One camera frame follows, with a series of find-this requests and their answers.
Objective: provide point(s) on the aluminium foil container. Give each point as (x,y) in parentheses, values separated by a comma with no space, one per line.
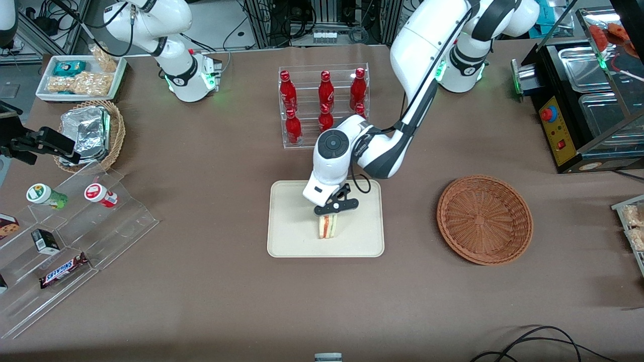
(85,133)

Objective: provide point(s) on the triangular sandwich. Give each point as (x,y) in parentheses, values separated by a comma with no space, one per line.
(327,229)

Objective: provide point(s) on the light wicker basket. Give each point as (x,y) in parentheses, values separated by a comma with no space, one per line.
(118,133)

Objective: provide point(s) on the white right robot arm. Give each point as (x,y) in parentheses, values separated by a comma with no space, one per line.
(176,70)

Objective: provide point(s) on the brown wicker basket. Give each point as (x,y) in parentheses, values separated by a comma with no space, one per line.
(483,221)

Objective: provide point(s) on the brown cookie box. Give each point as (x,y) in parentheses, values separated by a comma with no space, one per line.
(7,226)

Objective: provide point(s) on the cream plastic tray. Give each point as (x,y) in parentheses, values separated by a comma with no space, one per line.
(292,226)

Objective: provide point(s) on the Snickers chocolate bar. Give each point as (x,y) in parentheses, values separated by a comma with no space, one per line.
(63,271)

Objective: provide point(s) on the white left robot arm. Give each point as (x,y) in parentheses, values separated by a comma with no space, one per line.
(427,45)

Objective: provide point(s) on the clear acrylic bottle rack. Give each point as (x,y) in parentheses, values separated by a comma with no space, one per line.
(307,100)

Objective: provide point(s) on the large clear nut bag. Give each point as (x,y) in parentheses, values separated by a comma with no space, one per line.
(80,84)

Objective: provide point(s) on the teal snack packet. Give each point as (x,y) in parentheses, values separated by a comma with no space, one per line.
(69,68)

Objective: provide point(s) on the green lidded cup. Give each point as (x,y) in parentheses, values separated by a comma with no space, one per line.
(40,193)

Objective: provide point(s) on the red cola bottle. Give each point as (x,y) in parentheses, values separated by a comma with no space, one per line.
(326,89)
(357,86)
(359,109)
(325,119)
(288,88)
(293,126)

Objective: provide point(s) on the white power strip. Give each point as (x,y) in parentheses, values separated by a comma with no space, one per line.
(324,36)

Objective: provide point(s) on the small black box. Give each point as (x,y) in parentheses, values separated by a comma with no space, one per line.
(45,241)

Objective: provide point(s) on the black food warmer appliance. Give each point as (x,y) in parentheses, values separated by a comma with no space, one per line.
(558,136)

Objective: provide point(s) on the small clear nut bag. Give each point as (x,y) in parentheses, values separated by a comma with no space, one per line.
(104,60)

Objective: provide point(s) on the aluminium equipment rack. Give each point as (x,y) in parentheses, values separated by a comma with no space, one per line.
(261,20)

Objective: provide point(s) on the clear snack bag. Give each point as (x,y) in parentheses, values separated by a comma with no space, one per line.
(635,216)
(638,240)

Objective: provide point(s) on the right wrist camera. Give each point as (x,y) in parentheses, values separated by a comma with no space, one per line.
(20,156)

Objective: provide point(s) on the clear acrylic stepped stand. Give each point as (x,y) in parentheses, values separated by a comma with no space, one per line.
(126,221)

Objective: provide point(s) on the red lidded cup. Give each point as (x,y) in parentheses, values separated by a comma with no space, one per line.
(95,192)

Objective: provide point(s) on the white rectangular snack tray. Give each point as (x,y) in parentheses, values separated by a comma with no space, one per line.
(119,75)

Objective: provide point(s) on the grey device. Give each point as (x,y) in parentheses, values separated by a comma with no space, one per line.
(328,358)

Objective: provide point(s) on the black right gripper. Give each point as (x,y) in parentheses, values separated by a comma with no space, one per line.
(21,143)

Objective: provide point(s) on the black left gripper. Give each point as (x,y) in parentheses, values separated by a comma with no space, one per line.
(340,195)

